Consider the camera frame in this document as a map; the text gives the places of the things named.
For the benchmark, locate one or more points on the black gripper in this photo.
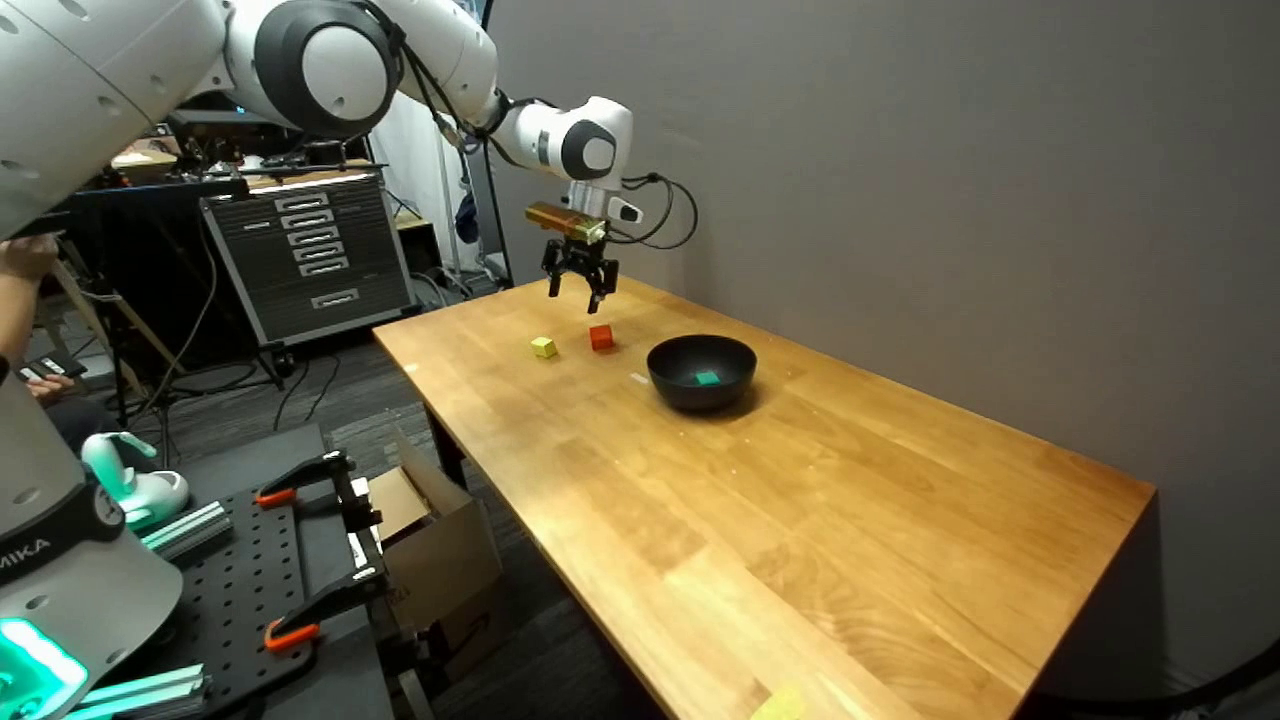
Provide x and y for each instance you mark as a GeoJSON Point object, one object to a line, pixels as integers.
{"type": "Point", "coordinates": [587, 261]}

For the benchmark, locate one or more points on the green block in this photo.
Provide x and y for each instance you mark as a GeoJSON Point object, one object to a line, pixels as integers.
{"type": "Point", "coordinates": [705, 376]}

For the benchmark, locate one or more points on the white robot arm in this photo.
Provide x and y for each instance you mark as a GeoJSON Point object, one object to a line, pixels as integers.
{"type": "Point", "coordinates": [79, 85]}

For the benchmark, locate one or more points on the black bowl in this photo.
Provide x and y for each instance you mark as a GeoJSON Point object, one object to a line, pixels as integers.
{"type": "Point", "coordinates": [673, 361]}

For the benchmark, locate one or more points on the orange block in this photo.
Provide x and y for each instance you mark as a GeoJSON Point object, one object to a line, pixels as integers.
{"type": "Point", "coordinates": [600, 337]}

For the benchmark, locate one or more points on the yellow block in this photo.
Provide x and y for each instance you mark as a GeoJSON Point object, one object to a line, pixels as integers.
{"type": "Point", "coordinates": [546, 350]}

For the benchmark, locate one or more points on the black orange-tipped clamp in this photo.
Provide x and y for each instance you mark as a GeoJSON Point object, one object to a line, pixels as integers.
{"type": "Point", "coordinates": [322, 480]}
{"type": "Point", "coordinates": [303, 624]}

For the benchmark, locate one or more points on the cardboard box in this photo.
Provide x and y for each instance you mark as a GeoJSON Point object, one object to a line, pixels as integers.
{"type": "Point", "coordinates": [438, 550]}

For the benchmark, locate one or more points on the teal white handheld device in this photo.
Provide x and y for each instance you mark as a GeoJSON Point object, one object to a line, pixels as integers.
{"type": "Point", "coordinates": [132, 479]}

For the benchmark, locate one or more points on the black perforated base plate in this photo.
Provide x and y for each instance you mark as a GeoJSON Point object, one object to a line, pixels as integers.
{"type": "Point", "coordinates": [242, 570]}

